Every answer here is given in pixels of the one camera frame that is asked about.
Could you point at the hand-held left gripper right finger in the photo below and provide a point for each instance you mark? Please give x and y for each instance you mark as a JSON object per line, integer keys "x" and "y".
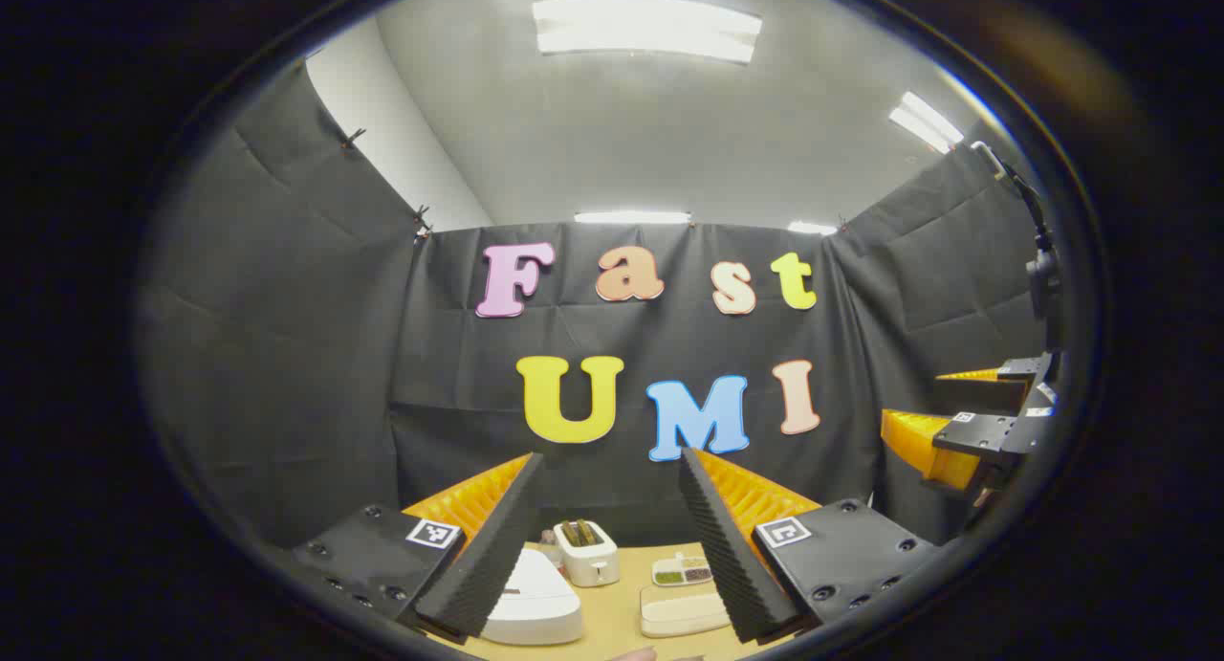
{"x": 727, "y": 556}

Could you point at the brown toast slice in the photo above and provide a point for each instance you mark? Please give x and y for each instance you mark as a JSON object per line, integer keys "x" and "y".
{"x": 570, "y": 534}
{"x": 586, "y": 532}

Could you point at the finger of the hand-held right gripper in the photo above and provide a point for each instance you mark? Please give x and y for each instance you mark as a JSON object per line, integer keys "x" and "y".
{"x": 985, "y": 433}
{"x": 975, "y": 395}

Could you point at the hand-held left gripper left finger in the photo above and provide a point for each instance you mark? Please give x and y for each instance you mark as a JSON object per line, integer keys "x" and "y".
{"x": 492, "y": 556}

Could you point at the white divided grain dish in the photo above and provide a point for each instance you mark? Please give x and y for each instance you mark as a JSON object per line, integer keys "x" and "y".
{"x": 681, "y": 572}

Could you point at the clear container of rice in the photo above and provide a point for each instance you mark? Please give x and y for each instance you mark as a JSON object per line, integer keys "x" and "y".
{"x": 679, "y": 613}

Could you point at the white toaster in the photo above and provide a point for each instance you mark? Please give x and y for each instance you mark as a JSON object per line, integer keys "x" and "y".
{"x": 588, "y": 565}

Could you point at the black backdrop cloth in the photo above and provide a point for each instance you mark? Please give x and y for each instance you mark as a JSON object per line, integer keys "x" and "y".
{"x": 287, "y": 355}

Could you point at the large ceiling light panel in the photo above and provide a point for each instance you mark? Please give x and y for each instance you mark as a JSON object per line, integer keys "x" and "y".
{"x": 645, "y": 28}

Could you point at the small dark cloth clip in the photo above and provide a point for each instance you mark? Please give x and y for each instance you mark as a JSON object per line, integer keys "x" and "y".
{"x": 354, "y": 138}
{"x": 422, "y": 219}

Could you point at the white rice cooker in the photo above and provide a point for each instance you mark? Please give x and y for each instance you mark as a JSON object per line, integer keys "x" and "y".
{"x": 535, "y": 608}

